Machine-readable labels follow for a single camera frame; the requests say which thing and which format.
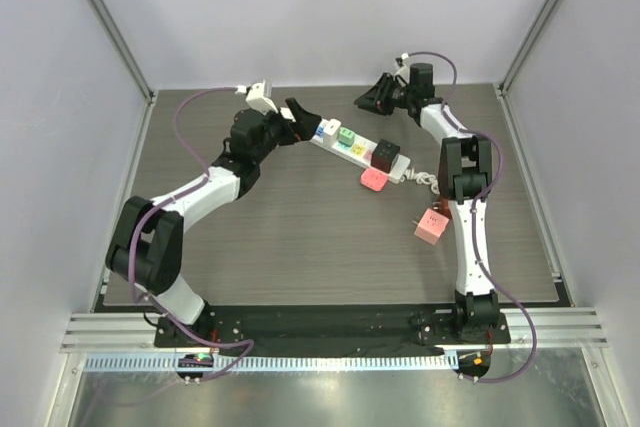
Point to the slotted cable duct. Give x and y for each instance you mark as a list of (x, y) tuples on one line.
[(199, 362)]

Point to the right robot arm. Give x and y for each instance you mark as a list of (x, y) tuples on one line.
[(464, 178)]

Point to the green cube plug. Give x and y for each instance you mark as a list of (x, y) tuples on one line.
[(346, 137)]

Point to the black cube plug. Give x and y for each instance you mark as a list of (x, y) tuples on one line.
[(384, 155)]

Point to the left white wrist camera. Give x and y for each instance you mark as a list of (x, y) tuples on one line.
[(258, 97)]

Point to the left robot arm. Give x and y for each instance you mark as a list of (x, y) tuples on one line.
[(146, 248)]

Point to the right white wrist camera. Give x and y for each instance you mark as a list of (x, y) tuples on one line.
[(402, 73)]

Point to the left aluminium frame post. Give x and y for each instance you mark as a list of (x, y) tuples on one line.
[(113, 33)]

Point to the small pink cube plug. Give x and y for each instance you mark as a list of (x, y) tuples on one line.
[(373, 179)]

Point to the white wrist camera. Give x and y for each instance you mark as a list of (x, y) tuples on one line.
[(402, 73), (258, 97)]

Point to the aluminium frame post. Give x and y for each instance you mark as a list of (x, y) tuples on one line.
[(542, 18), (113, 33)]

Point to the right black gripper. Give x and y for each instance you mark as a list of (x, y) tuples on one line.
[(390, 94)]

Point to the right aluminium frame post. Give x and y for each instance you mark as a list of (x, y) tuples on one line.
[(542, 18)]

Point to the white power strip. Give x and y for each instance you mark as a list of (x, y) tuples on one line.
[(359, 154)]

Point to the white charger plug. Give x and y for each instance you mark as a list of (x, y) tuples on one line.
[(331, 132)]

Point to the aluminium front rail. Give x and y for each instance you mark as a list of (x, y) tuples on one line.
[(556, 327)]

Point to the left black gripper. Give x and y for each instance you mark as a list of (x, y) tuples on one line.
[(305, 121)]

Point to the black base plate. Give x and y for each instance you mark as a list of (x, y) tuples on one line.
[(420, 324)]

